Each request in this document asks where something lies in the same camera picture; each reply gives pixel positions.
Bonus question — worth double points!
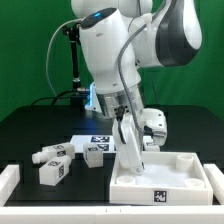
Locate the black base cables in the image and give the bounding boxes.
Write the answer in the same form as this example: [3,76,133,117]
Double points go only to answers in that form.
[31,87,92,107]

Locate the black camera stand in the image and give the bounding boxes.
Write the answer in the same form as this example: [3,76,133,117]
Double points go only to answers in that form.
[61,23,84,108]

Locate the white square tabletop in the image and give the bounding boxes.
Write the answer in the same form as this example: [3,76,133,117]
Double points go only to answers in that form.
[109,152,213,206]

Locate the white U-shaped fence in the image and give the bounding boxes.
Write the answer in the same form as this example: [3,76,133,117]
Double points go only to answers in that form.
[0,165,224,224]

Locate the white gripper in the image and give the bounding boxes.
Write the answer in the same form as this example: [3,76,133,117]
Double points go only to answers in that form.
[112,108,166,175]

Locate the white marker tag sheet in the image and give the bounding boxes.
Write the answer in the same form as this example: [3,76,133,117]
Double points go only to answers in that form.
[70,135,116,153]

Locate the grey camera cable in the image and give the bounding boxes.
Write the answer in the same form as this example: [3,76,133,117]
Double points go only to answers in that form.
[45,18,83,98]

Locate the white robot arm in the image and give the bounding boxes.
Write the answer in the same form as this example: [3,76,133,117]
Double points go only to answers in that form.
[71,0,202,174]

